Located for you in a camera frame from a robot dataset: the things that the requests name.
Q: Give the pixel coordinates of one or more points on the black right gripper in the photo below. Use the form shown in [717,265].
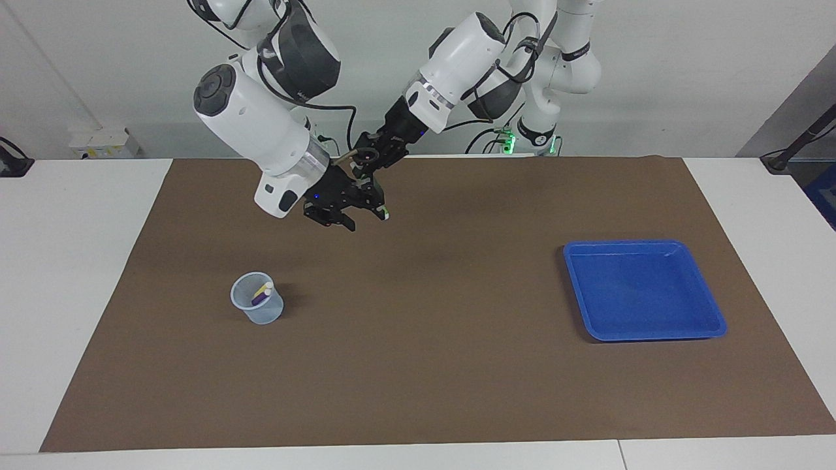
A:
[330,192]

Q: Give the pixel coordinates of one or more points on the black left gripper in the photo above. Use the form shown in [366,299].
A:
[401,130]

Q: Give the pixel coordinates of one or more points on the green marker pen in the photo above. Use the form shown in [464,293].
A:
[385,212]

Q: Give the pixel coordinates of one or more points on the yellow marker pen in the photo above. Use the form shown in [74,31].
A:
[266,287]

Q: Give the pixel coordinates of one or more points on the purple marker pen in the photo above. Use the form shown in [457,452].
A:
[260,299]

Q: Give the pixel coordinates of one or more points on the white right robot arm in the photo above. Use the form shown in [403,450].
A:
[261,117]

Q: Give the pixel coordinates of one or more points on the translucent plastic cup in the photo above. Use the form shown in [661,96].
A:
[264,314]

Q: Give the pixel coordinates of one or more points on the brown table mat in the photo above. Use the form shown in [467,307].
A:
[418,365]

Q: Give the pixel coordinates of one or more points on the blue plastic tray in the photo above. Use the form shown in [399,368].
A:
[643,290]

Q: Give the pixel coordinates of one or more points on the black stand pole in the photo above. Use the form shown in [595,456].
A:
[800,140]

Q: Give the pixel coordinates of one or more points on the blue box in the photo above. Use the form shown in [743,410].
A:
[824,196]

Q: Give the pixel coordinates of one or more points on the white wall socket box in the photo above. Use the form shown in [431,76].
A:
[98,147]

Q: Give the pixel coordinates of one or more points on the black clamp mount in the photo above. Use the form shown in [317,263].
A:
[13,163]

